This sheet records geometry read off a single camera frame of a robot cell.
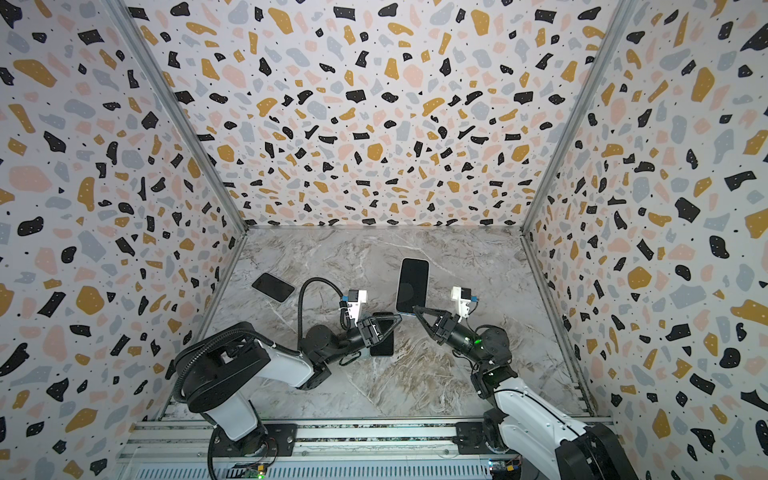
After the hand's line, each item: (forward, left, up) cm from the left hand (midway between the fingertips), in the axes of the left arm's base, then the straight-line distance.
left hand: (400, 321), depth 70 cm
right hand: (+1, -3, +3) cm, 4 cm away
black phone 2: (+9, -3, +2) cm, 10 cm away
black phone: (+26, +44, -24) cm, 56 cm away
